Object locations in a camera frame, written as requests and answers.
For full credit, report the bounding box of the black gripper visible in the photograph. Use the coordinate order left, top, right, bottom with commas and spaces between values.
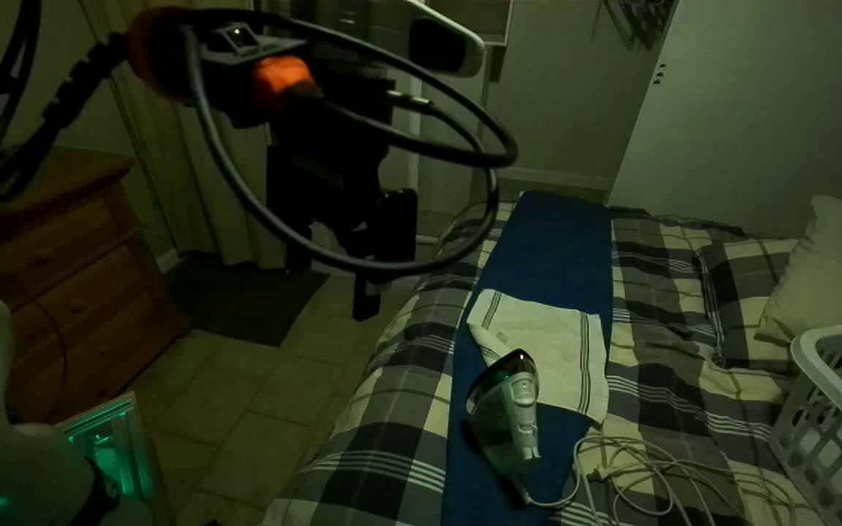
264, 90, 420, 325

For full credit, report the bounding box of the green lit robot base box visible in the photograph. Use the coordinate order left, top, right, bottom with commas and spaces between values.
52, 391, 166, 526

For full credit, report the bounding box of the white striped towel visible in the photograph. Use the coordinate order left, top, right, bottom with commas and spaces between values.
466, 287, 615, 429

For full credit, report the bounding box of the dark floor rug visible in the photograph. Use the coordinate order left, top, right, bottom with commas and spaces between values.
165, 247, 331, 347

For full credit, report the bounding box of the beige folding door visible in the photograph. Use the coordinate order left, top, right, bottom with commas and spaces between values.
80, 0, 292, 272

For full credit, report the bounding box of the plaid bed blanket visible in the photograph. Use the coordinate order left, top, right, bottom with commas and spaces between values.
261, 198, 833, 526

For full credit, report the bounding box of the blue ironing mat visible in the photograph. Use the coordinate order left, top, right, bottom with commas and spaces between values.
438, 187, 621, 526

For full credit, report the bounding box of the wooden dresser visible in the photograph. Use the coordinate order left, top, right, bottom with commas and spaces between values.
0, 144, 189, 426

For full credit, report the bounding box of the white open cabinet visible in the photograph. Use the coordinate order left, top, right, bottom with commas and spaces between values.
458, 0, 517, 187

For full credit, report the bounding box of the white wardrobe door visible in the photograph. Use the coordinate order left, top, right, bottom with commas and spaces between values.
605, 0, 842, 242

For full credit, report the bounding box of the cream pillow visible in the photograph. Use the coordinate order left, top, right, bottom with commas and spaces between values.
755, 193, 842, 347

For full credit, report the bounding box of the orange cable strap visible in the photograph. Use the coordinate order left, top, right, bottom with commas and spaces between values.
248, 56, 319, 98
127, 5, 197, 106

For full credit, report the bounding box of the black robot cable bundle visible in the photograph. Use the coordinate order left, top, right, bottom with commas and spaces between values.
0, 2, 520, 287

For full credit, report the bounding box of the white iron power cord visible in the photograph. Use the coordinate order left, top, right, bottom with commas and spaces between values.
527, 426, 738, 526

